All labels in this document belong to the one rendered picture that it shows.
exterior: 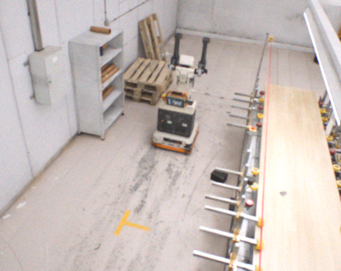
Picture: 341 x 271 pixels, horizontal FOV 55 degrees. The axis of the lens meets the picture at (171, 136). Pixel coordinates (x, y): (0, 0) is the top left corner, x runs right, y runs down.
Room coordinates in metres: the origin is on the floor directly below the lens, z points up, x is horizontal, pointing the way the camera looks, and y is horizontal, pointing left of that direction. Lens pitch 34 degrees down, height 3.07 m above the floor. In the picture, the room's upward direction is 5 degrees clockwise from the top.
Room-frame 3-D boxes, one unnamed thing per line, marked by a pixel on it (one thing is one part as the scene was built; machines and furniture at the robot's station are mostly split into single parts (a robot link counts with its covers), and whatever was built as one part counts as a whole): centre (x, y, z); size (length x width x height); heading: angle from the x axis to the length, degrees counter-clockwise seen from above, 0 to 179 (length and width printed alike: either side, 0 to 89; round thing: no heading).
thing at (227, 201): (2.30, -0.59, 0.84); 0.43 x 0.03 x 0.04; 78
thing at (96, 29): (4.91, 1.18, 1.59); 0.30 x 0.08 x 0.08; 78
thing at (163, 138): (4.14, -0.03, 0.23); 0.41 x 0.02 x 0.08; 77
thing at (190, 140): (4.47, -0.09, 0.16); 0.67 x 0.64 x 0.25; 167
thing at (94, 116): (4.80, 1.20, 0.78); 0.90 x 0.45 x 1.55; 168
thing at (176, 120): (4.38, -0.06, 0.59); 0.55 x 0.34 x 0.83; 77
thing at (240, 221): (1.83, -0.61, 0.94); 0.04 x 0.04 x 0.48; 78
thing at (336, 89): (2.50, -1.09, 2.34); 2.40 x 0.12 x 0.08; 168
